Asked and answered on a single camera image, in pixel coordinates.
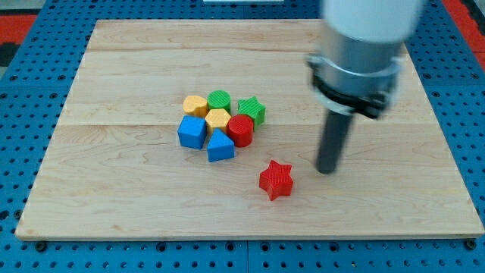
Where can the red star block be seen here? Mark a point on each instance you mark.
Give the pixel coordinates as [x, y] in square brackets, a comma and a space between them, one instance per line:
[276, 180]

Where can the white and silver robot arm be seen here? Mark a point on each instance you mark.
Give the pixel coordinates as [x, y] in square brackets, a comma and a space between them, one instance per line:
[356, 66]

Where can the green star block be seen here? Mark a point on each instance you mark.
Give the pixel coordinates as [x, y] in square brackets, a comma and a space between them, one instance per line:
[254, 109]

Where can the red cylinder block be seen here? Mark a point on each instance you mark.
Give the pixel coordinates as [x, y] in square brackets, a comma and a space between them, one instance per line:
[240, 130]

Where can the blue triangle block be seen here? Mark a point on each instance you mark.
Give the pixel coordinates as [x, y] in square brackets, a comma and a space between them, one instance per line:
[220, 147]

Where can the yellow hexagon block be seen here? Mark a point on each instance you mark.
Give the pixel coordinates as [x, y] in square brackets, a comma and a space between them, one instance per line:
[217, 118]

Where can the green cylinder block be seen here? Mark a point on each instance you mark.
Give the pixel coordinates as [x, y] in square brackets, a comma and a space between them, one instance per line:
[219, 99]

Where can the blue cube block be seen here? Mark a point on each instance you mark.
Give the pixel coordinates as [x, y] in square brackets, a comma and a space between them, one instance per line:
[192, 132]

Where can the yellow heart block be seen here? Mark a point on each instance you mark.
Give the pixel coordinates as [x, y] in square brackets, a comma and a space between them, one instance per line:
[195, 106]

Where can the light wooden board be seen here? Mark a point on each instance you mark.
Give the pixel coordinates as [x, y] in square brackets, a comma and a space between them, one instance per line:
[115, 170]

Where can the dark cylindrical pusher stick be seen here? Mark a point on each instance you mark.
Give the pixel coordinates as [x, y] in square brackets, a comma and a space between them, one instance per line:
[333, 138]

